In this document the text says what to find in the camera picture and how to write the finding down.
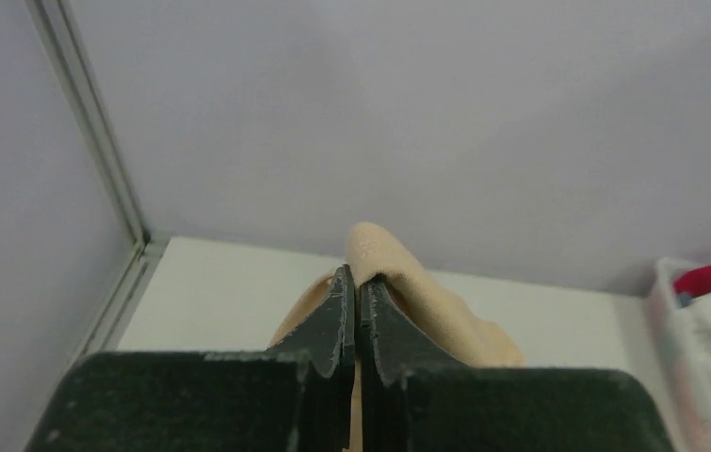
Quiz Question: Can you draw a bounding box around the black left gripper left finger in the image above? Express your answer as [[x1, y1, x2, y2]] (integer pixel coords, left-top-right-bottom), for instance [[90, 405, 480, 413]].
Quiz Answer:
[[26, 266, 355, 451]]

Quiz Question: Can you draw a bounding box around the white plastic laundry basket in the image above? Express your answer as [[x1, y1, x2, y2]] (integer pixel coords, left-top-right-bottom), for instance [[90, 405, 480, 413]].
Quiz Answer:
[[644, 257, 711, 451]]

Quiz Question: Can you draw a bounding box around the red t-shirt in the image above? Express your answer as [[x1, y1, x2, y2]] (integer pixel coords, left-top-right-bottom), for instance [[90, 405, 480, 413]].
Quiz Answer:
[[672, 265, 711, 298]]

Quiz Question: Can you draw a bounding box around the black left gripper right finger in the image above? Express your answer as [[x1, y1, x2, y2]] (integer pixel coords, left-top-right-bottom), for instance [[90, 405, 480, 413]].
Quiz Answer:
[[358, 277, 672, 451]]

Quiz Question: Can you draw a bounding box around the beige t-shirt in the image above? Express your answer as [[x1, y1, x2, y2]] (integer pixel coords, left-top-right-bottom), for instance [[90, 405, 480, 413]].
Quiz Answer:
[[267, 221, 525, 452]]

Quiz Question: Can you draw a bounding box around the left aluminium frame post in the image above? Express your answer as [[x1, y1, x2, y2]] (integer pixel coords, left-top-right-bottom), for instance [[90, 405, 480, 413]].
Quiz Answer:
[[25, 1, 169, 357]]

